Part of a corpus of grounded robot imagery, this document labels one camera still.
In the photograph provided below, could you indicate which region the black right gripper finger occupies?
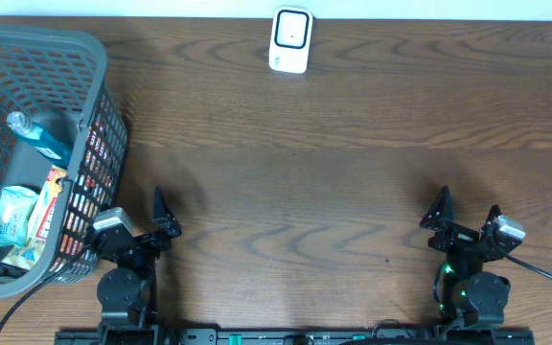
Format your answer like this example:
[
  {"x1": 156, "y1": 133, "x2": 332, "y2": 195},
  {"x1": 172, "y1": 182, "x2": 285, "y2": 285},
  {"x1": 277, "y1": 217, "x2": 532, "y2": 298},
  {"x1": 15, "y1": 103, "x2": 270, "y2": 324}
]
[
  {"x1": 420, "y1": 186, "x2": 453, "y2": 231},
  {"x1": 480, "y1": 204, "x2": 502, "y2": 235}
]

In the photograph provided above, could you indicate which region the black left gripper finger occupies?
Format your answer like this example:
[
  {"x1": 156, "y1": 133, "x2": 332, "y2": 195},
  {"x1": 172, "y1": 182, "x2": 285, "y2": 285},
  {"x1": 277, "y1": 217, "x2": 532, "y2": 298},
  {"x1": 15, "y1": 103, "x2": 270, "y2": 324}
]
[
  {"x1": 152, "y1": 187, "x2": 182, "y2": 239},
  {"x1": 89, "y1": 208, "x2": 113, "y2": 230}
]

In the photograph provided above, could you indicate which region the blue mouthwash bottle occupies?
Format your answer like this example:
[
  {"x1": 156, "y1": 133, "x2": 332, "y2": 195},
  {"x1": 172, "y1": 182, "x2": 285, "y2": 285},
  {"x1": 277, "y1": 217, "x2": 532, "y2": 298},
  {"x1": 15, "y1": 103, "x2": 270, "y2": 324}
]
[{"x1": 6, "y1": 111, "x2": 72, "y2": 169}]

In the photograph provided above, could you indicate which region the light blue tissue pack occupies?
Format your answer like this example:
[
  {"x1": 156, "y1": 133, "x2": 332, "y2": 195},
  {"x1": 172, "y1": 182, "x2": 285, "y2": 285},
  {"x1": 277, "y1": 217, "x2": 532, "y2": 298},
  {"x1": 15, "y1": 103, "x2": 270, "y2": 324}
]
[{"x1": 0, "y1": 186, "x2": 37, "y2": 248}]

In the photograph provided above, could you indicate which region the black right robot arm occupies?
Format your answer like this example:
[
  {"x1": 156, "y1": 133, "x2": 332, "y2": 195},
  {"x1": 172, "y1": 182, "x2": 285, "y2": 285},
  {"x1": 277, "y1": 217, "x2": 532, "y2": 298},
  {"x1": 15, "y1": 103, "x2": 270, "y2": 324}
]
[{"x1": 420, "y1": 186, "x2": 526, "y2": 330}]

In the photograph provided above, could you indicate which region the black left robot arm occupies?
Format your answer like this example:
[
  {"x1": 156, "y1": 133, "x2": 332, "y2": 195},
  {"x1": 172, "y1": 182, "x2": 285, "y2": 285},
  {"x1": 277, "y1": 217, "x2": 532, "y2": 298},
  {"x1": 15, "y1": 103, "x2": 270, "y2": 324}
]
[{"x1": 84, "y1": 188, "x2": 182, "y2": 344}]

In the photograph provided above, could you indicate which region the white barcode scanner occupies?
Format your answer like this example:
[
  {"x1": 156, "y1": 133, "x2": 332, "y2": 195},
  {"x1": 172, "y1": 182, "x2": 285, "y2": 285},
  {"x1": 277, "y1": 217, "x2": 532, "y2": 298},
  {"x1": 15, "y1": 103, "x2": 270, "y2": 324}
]
[{"x1": 268, "y1": 7, "x2": 313, "y2": 74}]

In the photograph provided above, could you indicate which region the grey plastic shopping basket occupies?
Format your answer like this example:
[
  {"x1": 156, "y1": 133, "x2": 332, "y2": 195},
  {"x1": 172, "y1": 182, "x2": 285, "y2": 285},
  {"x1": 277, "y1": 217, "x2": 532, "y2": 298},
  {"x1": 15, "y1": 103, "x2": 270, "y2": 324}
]
[{"x1": 0, "y1": 25, "x2": 127, "y2": 298}]

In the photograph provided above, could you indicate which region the black right camera cable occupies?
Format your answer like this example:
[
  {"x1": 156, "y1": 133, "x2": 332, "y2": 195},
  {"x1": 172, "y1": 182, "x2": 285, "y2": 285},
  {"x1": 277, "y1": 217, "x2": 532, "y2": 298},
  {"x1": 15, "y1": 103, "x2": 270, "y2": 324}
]
[{"x1": 489, "y1": 229, "x2": 552, "y2": 301}]

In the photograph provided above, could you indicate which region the black camera cable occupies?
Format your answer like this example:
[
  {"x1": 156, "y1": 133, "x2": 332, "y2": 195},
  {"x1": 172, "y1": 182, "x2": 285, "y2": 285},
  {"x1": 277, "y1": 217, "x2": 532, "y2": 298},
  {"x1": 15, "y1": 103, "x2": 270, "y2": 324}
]
[
  {"x1": 489, "y1": 229, "x2": 552, "y2": 301},
  {"x1": 0, "y1": 243, "x2": 93, "y2": 345}
]

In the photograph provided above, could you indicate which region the black left camera cable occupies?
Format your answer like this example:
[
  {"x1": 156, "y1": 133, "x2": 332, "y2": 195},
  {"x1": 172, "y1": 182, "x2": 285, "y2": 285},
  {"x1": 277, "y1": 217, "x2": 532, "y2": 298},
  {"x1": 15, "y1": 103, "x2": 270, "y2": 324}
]
[{"x1": 0, "y1": 243, "x2": 93, "y2": 345}]

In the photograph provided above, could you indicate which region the black mounting rail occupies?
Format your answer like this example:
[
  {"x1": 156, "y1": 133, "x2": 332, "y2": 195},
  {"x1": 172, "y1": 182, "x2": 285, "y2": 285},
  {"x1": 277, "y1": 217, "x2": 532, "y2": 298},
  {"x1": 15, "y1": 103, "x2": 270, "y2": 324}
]
[{"x1": 54, "y1": 327, "x2": 536, "y2": 345}]

